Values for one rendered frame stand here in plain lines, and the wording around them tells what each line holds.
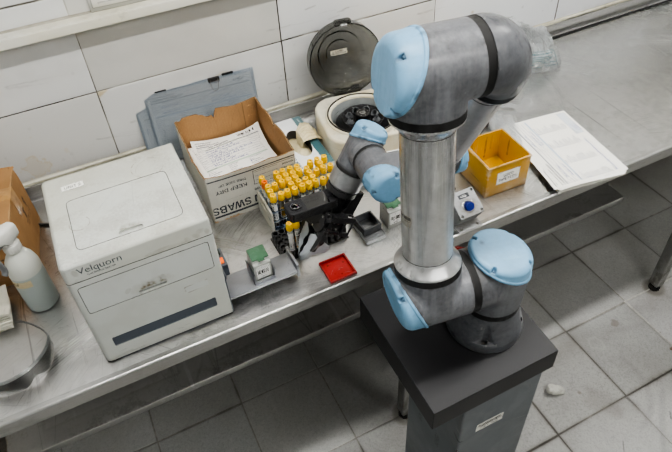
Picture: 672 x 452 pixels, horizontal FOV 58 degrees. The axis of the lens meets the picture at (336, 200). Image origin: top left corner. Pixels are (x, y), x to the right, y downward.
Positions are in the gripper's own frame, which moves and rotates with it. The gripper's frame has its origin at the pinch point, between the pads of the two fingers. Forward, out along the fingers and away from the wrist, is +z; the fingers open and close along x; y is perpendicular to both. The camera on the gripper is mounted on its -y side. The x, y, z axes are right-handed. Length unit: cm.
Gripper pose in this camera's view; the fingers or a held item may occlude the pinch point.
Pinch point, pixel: (300, 254)
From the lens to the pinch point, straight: 141.6
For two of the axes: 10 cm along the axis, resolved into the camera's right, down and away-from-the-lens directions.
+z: -4.1, 8.0, 4.4
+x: -4.4, -5.9, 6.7
